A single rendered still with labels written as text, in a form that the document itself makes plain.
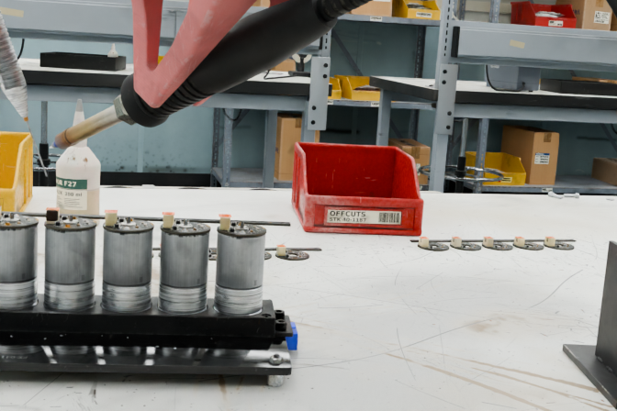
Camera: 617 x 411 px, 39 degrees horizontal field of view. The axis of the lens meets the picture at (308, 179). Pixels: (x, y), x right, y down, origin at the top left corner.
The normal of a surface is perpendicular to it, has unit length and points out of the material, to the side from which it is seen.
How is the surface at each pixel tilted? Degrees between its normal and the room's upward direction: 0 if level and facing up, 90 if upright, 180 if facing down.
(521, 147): 91
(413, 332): 0
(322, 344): 0
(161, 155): 90
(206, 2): 108
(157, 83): 99
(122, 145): 90
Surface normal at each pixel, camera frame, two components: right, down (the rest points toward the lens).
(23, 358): 0.06, -0.98
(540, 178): 0.32, 0.18
